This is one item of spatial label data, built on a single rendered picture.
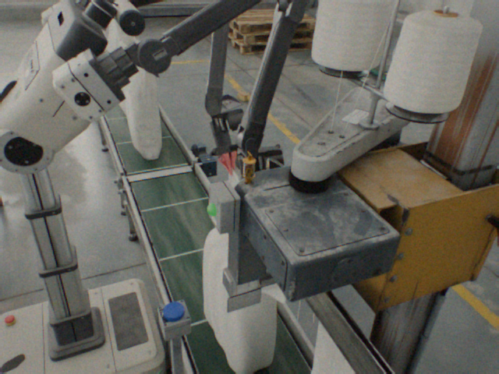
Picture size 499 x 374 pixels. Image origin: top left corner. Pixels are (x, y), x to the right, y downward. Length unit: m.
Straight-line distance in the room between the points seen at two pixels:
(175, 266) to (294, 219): 1.34
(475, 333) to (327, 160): 1.92
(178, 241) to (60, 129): 1.09
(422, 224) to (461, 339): 1.66
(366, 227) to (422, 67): 0.30
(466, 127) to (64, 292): 1.46
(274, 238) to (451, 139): 0.50
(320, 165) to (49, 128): 0.78
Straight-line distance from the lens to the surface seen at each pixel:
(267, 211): 0.85
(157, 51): 1.08
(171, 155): 2.99
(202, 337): 1.84
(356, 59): 1.03
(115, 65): 1.09
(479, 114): 1.04
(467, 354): 2.56
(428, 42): 0.84
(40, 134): 1.37
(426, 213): 0.99
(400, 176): 1.05
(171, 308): 1.31
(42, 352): 2.08
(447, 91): 0.86
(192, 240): 2.25
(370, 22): 1.02
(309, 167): 0.88
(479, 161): 1.12
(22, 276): 2.83
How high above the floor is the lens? 1.84
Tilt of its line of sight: 33 degrees down
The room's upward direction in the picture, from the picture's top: 3 degrees clockwise
